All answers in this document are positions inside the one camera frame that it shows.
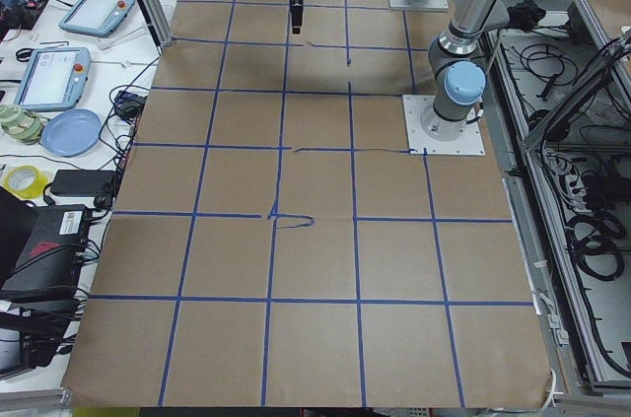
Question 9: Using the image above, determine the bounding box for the upper teach pendant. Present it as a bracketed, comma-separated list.
[58, 0, 136, 37]

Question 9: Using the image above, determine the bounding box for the teach pendant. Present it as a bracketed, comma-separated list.
[14, 47, 92, 112]
[58, 0, 136, 37]

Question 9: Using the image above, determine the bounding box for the lower teach pendant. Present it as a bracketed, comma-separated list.
[14, 47, 92, 112]

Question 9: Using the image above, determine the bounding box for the blue plate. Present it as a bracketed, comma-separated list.
[40, 108, 102, 157]

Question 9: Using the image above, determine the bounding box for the black power adapter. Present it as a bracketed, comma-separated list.
[50, 170, 114, 197]

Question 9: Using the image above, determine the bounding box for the yellow tape roll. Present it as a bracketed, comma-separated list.
[3, 166, 48, 200]

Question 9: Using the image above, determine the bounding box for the black computer box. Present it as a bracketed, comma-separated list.
[1, 202, 90, 303]

